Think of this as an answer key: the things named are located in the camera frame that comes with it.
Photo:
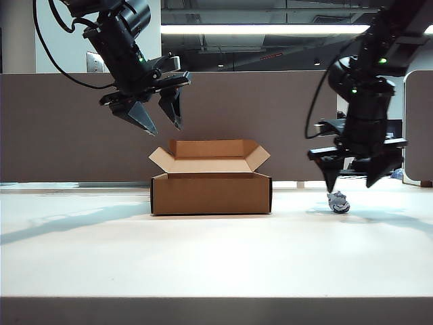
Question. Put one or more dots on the narrow brown desk divider panel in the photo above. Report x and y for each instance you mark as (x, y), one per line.
(421, 128)

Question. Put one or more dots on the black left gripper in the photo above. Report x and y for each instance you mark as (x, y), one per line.
(142, 88)

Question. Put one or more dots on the black monitor screen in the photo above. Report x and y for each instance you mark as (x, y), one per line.
(394, 127)

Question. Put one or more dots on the open brown cardboard box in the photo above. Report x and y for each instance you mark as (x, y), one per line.
(209, 196)

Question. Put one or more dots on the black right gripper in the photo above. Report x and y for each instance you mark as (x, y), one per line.
(362, 147)

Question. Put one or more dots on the metal wall plate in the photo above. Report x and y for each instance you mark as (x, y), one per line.
(93, 62)

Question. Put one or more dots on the dark right wrist camera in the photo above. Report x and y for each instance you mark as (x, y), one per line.
(333, 127)

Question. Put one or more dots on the blue crumpled item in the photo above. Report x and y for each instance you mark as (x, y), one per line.
(398, 174)

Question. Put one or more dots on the crumpled printed paper ball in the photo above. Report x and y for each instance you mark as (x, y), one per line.
(338, 203)

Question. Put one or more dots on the brown divider foot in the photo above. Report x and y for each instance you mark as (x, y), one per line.
(425, 183)

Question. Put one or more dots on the wide brown desk divider panel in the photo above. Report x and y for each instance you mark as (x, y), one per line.
(236, 111)

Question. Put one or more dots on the long ceiling light strip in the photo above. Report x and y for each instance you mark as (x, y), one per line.
(264, 29)

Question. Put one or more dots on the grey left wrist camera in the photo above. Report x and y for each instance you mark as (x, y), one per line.
(169, 62)

